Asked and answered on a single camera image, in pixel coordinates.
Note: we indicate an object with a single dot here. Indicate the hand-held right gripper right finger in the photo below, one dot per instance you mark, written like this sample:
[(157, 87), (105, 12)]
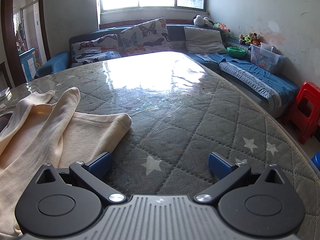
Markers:
[(218, 164)]

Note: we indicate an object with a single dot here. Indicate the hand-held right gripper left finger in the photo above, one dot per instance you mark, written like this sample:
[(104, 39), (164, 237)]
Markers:
[(101, 163)]

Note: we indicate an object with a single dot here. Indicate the cream long-sleeved shirt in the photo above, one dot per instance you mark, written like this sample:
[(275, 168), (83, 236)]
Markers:
[(62, 132)]

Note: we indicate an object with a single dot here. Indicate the blue corner sofa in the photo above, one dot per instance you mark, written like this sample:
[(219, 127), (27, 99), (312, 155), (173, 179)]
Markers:
[(255, 87)]

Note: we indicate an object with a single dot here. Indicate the blue plastic stool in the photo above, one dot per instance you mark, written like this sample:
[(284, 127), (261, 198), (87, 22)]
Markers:
[(316, 162)]

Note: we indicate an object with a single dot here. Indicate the blue blanket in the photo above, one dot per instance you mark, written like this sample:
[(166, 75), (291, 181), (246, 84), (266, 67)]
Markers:
[(257, 71)]

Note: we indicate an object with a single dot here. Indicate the red plastic stool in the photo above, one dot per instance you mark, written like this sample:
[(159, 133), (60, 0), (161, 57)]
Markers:
[(306, 110)]

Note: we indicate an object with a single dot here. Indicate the flat butterfly print cushion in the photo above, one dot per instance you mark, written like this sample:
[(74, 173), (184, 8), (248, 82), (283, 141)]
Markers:
[(93, 58)]

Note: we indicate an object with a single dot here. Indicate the round built-in table stove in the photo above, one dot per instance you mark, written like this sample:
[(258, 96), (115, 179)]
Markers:
[(4, 120)]

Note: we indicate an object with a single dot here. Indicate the green plastic basin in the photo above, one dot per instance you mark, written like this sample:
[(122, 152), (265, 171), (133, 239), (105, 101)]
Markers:
[(236, 52)]

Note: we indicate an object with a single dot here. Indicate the clear plastic storage box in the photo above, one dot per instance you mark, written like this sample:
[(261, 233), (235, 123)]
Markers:
[(266, 60)]

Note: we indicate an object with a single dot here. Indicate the small butterfly print cushion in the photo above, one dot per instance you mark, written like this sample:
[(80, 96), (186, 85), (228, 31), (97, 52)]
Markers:
[(96, 43)]

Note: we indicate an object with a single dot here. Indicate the light blue cabinet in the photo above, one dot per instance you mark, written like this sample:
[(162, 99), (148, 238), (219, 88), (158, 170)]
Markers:
[(27, 63)]

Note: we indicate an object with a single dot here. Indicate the plain grey pillow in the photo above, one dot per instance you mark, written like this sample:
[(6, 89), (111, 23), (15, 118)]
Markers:
[(203, 40)]

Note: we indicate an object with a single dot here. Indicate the brown plush toys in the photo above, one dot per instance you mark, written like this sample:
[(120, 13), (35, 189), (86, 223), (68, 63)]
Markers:
[(250, 38)]

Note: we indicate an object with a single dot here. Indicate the large butterfly print cushion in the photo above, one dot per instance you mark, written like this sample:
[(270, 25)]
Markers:
[(143, 36)]

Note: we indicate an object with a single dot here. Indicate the pink and green toys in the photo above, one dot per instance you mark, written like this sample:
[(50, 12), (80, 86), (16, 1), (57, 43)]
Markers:
[(222, 27)]

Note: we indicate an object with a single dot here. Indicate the black and white plush toy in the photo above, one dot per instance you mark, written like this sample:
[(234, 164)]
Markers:
[(201, 20)]

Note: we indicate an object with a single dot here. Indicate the dark wooden door frame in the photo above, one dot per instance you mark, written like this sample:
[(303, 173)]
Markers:
[(7, 30)]

